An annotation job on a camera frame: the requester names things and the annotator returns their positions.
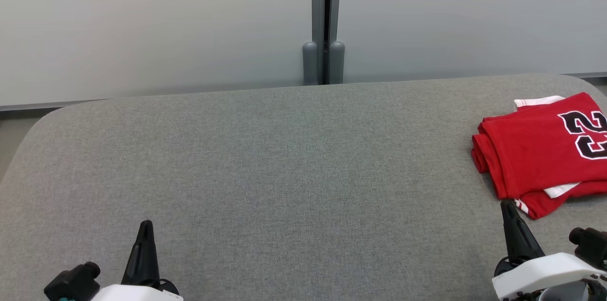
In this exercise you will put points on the grey fabric sofa seat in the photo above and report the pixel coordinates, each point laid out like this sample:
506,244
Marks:
237,173

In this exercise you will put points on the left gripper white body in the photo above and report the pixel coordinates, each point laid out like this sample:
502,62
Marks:
137,294

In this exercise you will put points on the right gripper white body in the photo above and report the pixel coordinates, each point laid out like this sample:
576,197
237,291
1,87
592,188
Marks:
540,275

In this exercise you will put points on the grey cylindrical post foot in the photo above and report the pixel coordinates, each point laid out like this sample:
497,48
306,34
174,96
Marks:
336,64
309,64

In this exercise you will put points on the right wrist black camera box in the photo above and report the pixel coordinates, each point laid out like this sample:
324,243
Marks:
590,246

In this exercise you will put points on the red jersey with white sleeves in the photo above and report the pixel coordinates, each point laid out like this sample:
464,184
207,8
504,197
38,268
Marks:
536,149

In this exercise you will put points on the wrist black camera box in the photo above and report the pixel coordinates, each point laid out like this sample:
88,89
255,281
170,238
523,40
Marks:
71,282
590,246

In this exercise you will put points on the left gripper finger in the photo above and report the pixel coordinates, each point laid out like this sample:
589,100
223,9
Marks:
135,268
149,268

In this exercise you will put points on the grey vertical partition post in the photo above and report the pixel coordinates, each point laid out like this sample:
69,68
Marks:
318,7

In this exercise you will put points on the red shorts with white stripes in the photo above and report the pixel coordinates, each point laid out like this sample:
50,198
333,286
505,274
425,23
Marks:
545,206

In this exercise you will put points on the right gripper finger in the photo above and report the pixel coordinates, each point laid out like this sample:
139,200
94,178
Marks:
526,244
513,244

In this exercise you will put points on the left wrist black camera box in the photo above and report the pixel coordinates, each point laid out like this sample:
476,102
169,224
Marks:
71,282

